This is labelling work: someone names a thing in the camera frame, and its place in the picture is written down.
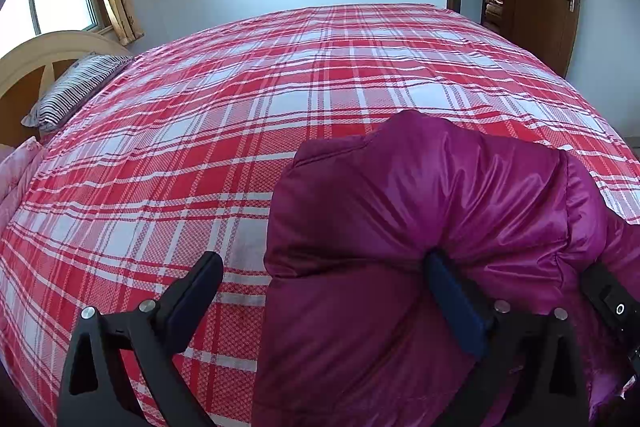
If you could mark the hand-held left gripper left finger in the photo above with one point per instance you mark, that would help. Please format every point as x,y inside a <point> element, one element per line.
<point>195,302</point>

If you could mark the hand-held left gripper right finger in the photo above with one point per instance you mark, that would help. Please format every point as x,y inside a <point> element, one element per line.
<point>455,302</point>

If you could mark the purple down jacket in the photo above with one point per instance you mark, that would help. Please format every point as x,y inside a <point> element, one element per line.
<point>375,232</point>

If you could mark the red plaid bedsheet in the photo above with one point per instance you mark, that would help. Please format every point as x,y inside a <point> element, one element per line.
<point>200,132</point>

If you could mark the pink quilt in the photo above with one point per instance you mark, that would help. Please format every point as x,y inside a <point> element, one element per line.
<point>15,172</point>

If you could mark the striped pillow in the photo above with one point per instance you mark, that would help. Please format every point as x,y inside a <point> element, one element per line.
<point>75,89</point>

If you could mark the cream wooden headboard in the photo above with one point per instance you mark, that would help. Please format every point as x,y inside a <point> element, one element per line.
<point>30,57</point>

